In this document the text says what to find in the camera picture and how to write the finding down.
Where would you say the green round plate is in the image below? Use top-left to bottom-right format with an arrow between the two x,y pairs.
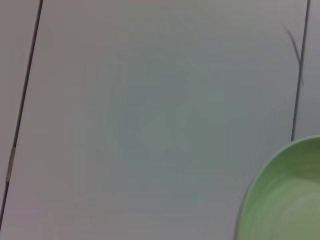
233,134 -> 320,240

